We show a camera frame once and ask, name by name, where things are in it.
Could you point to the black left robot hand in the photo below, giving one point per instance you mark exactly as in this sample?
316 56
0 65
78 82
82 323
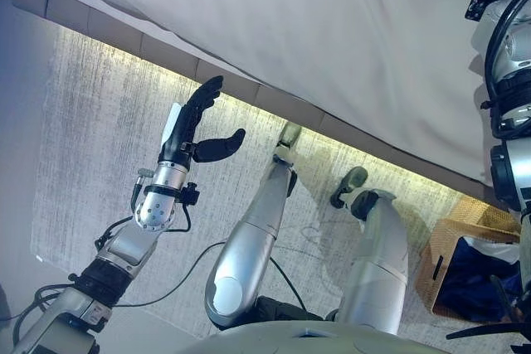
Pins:
186 122

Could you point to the dark blue garment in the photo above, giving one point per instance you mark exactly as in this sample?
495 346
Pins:
469 279

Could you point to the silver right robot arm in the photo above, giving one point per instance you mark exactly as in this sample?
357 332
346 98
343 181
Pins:
510 64

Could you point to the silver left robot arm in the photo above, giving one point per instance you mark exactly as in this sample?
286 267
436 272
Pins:
128 246

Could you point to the brown wicker basket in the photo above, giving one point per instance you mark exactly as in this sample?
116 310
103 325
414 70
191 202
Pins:
435 242

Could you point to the grey striped rug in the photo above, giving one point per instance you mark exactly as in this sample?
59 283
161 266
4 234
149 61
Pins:
103 122

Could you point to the silver left robot leg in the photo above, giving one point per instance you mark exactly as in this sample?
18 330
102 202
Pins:
249 254

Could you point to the silver robot leg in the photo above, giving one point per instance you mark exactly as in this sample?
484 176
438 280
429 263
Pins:
249 254
377 271

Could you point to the silver right robot leg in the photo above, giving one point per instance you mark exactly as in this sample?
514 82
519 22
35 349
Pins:
377 271

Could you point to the grey robot torso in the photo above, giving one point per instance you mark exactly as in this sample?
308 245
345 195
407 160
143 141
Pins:
311 339

